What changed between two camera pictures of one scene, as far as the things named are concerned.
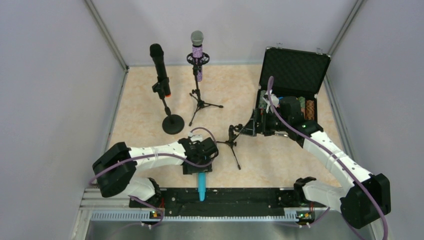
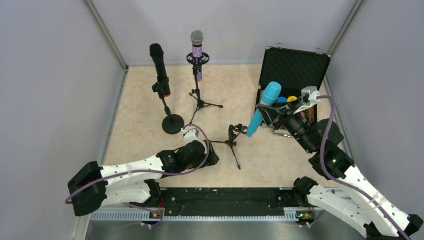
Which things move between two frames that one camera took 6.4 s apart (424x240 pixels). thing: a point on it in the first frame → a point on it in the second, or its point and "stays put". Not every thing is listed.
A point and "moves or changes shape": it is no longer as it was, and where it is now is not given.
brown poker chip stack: x=310 y=110 stays put
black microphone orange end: x=156 y=52 stays put
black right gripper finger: x=249 y=129 → x=272 y=119
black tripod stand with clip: x=233 y=132 stays put
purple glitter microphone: x=197 y=38 stays put
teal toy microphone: x=201 y=185 moves or changes shape
